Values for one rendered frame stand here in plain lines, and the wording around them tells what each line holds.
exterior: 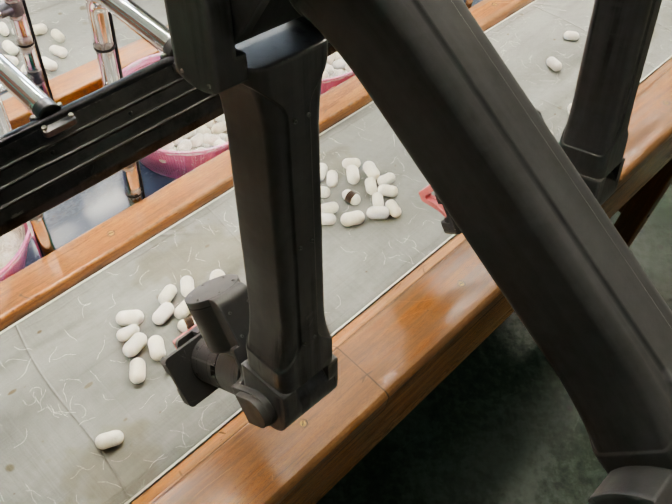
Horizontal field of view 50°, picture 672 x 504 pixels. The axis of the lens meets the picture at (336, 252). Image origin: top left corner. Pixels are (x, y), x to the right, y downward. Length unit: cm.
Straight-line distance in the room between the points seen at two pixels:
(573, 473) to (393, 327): 94
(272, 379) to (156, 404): 34
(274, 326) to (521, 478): 126
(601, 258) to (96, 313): 79
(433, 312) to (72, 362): 48
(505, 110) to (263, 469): 62
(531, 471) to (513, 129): 150
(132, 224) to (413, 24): 79
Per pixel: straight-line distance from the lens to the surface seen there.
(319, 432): 89
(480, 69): 35
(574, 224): 35
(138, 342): 97
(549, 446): 184
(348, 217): 109
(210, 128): 127
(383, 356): 95
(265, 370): 63
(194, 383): 81
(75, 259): 106
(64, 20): 153
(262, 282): 56
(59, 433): 95
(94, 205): 124
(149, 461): 92
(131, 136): 76
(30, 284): 105
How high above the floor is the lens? 158
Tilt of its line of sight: 52 degrees down
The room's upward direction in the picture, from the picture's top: 8 degrees clockwise
